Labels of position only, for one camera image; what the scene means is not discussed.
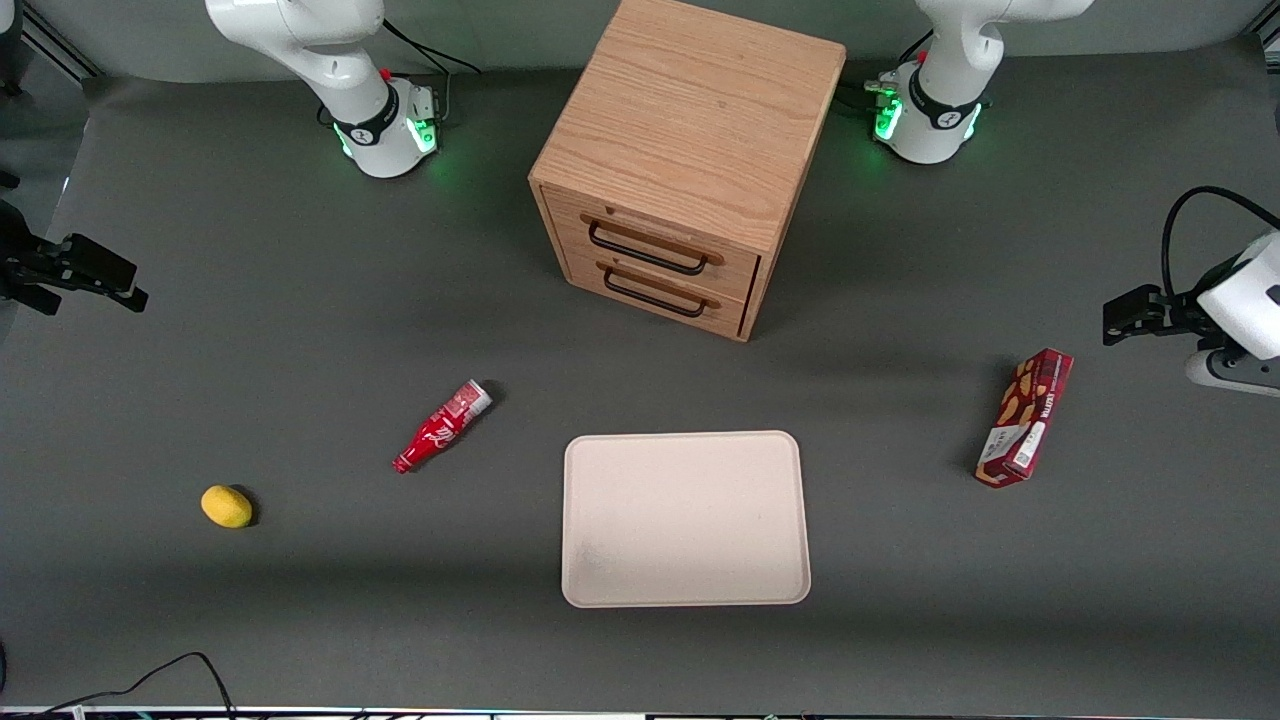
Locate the black arm base cable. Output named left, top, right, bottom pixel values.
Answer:
left=383, top=18, right=483, bottom=76
left=840, top=28, right=936, bottom=111

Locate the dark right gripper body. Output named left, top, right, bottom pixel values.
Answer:
left=0, top=200, right=43, bottom=281

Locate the wooden drawer front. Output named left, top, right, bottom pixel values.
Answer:
left=541, top=185, right=763, bottom=301
left=563, top=248, right=753, bottom=336

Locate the wooden drawer cabinet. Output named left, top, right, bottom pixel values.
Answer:
left=528, top=0, right=848, bottom=344

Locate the red cola bottle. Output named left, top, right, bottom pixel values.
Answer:
left=392, top=379, right=494, bottom=475

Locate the red cookie box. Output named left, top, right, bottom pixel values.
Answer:
left=975, top=348, right=1075, bottom=489

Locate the beige plastic tray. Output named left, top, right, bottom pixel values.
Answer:
left=561, top=430, right=812, bottom=609

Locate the black metal drawer handle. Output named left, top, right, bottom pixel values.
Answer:
left=588, top=222, right=709, bottom=276
left=603, top=268, right=708, bottom=319

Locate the black cable on table edge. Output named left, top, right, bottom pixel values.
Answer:
left=0, top=652, right=237, bottom=720

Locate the black left arm base cable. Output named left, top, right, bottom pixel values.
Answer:
left=840, top=28, right=936, bottom=111

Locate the black right arm base cable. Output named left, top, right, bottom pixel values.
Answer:
left=383, top=18, right=483, bottom=76

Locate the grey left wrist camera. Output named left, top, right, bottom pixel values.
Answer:
left=1186, top=348, right=1280, bottom=397

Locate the yellow lemon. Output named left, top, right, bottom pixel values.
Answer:
left=200, top=484, right=254, bottom=529

